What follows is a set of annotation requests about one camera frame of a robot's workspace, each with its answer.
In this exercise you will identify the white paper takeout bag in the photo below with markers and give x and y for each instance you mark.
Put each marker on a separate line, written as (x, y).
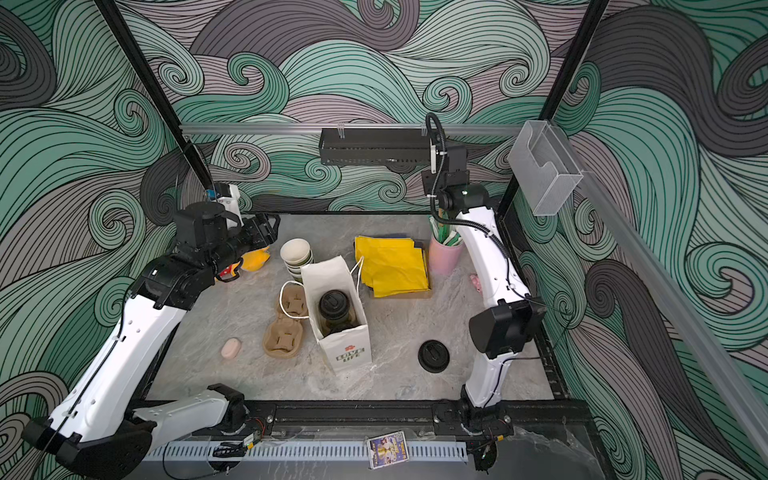
(351, 348)

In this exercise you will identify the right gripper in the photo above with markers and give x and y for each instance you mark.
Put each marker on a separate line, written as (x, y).
(432, 177)

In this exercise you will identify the stack of paper cups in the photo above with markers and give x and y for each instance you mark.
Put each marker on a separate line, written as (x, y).
(295, 254)

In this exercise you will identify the small pink toy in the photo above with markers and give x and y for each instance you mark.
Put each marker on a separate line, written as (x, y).
(476, 282)

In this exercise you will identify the pink oval soap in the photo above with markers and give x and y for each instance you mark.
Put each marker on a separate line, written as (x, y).
(231, 348)

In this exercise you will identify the small picture card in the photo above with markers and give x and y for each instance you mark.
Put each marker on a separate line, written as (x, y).
(387, 449)

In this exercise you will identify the stack of pulp cup carriers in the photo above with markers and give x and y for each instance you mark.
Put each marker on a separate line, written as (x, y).
(283, 337)

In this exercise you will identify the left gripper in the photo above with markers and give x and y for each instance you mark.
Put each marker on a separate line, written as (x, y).
(259, 228)

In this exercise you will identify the white slotted cable duct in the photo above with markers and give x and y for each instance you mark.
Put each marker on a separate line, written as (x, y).
(309, 451)

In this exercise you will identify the green paper coffee cup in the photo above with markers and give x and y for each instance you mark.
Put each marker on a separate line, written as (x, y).
(330, 327)

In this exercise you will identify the yellow bear plush toy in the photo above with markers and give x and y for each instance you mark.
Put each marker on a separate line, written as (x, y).
(249, 262)

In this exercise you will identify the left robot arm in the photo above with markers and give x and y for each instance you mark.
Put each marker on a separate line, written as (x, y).
(94, 432)

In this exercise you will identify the wrapped straws bundle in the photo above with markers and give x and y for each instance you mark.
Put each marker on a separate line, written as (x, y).
(444, 234)

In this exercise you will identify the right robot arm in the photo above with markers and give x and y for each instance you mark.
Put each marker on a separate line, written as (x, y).
(511, 314)

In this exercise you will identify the pink straw holder cup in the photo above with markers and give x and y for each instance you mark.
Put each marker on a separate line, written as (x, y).
(443, 259)

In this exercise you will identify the black wall shelf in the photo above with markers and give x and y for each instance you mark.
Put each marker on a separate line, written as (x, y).
(376, 146)

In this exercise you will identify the clear acrylic wall holder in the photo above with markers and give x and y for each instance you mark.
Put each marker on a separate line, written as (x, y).
(544, 163)

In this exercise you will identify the yellow napkin stack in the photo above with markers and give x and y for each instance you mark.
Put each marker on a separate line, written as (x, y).
(391, 266)

